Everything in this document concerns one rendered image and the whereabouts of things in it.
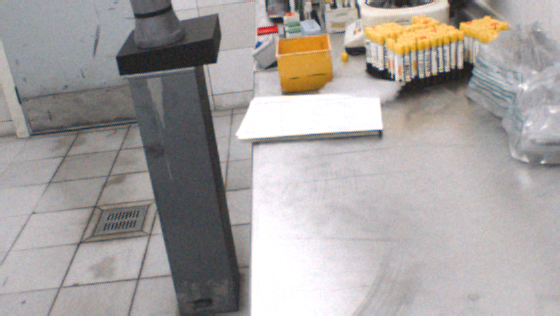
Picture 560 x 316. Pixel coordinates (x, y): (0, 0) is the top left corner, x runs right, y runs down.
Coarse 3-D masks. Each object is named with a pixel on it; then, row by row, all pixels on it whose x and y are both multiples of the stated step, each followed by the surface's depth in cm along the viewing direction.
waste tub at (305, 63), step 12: (312, 36) 175; (324, 36) 175; (276, 48) 170; (288, 48) 177; (300, 48) 177; (312, 48) 176; (324, 48) 176; (288, 60) 165; (300, 60) 165; (312, 60) 164; (324, 60) 164; (288, 72) 166; (300, 72) 166; (312, 72) 166; (324, 72) 166; (288, 84) 167; (300, 84) 167; (312, 84) 167; (324, 84) 167
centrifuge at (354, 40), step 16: (368, 0) 193; (384, 0) 198; (432, 0) 191; (368, 16) 182; (384, 16) 180; (400, 16) 179; (432, 16) 178; (448, 16) 181; (352, 32) 193; (352, 48) 189
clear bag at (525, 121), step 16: (528, 80) 127; (544, 80) 123; (528, 96) 124; (544, 96) 121; (512, 112) 126; (528, 112) 122; (544, 112) 120; (512, 128) 126; (528, 128) 120; (544, 128) 119; (512, 144) 123; (528, 144) 120; (544, 144) 119; (528, 160) 120; (544, 160) 119
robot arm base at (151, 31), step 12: (156, 12) 195; (168, 12) 198; (144, 24) 197; (156, 24) 196; (168, 24) 197; (180, 24) 202; (144, 36) 199; (156, 36) 196; (168, 36) 197; (180, 36) 200; (144, 48) 199
